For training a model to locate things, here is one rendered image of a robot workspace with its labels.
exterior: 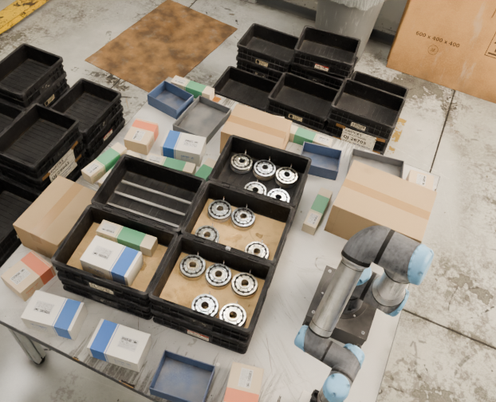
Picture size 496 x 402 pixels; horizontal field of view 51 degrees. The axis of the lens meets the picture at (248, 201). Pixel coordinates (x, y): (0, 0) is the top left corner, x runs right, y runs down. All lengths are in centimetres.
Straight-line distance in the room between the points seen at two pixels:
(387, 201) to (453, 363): 113
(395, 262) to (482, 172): 254
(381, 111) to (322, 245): 128
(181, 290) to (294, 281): 51
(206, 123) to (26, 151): 100
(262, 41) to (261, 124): 144
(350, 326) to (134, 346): 83
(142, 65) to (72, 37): 67
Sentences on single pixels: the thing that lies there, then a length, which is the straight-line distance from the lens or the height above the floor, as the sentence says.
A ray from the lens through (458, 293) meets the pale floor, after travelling 335.
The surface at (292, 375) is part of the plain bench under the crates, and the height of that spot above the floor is 70.
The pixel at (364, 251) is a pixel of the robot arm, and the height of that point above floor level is 139.
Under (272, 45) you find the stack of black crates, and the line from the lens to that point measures 392.
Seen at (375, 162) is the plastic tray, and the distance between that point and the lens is 278.
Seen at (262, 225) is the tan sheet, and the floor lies 83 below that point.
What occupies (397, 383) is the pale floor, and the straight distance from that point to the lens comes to 298.
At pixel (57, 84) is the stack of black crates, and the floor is 46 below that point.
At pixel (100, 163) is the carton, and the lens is 257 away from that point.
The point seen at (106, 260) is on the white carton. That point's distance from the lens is 205.
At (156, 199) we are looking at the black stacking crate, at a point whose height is 83.
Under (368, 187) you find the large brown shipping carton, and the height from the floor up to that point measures 90.
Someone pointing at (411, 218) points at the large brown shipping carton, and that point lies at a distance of 235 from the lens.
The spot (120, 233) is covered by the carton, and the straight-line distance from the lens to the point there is 215.
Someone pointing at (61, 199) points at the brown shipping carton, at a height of 86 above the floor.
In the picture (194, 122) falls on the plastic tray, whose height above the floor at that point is 70.
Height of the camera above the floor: 266
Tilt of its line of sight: 52 degrees down
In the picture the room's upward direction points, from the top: 7 degrees clockwise
